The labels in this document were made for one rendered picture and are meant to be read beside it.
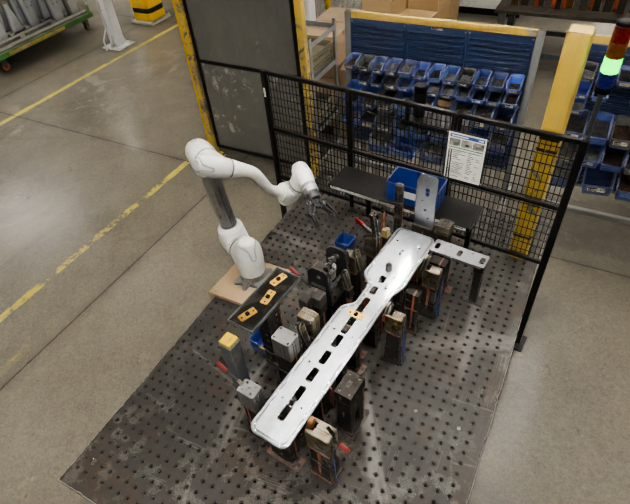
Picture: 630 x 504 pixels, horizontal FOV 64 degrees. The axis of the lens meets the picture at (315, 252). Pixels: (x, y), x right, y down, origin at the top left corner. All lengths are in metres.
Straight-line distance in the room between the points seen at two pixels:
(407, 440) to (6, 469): 2.42
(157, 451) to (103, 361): 1.46
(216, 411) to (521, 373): 1.96
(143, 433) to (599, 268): 3.36
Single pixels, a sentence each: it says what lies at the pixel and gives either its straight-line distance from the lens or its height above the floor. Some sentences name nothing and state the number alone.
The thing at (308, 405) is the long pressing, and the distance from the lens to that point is 2.13.
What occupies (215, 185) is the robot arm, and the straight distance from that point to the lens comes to 2.75.
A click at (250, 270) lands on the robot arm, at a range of 2.86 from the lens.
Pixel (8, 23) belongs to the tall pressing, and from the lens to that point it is 9.59.
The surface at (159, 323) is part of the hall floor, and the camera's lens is 3.91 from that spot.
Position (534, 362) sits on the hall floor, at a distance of 3.60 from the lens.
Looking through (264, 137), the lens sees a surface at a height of 0.38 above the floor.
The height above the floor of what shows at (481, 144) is 1.41.
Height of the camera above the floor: 2.85
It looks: 44 degrees down
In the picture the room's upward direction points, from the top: 6 degrees counter-clockwise
